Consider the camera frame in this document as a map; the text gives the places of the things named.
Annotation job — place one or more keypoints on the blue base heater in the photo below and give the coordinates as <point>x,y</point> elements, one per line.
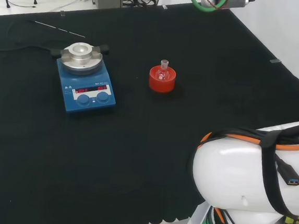
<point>87,104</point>

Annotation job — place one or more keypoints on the thin glass rod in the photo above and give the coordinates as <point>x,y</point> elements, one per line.
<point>59,29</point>

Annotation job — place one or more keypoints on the black bench cloth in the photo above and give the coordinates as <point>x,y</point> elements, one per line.
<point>162,144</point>

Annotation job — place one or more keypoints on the clear round-bottom flask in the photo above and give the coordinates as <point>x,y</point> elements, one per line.
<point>163,72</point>

